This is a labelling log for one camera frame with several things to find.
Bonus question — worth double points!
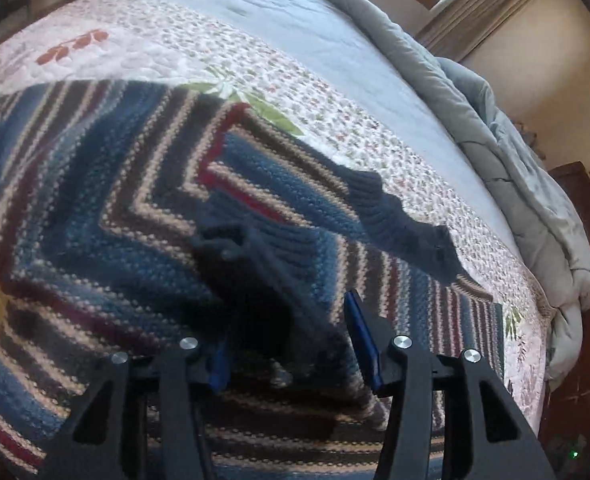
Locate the striped blue knit sweater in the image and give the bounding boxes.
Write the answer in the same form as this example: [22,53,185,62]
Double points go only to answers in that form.
[0,80,504,479]

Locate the grey rumpled comforter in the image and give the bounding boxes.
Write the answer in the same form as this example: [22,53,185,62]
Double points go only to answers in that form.
[327,0,590,389]

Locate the floral white quilt bedspread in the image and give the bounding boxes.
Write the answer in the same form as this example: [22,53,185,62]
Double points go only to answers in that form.
[0,0,539,479]

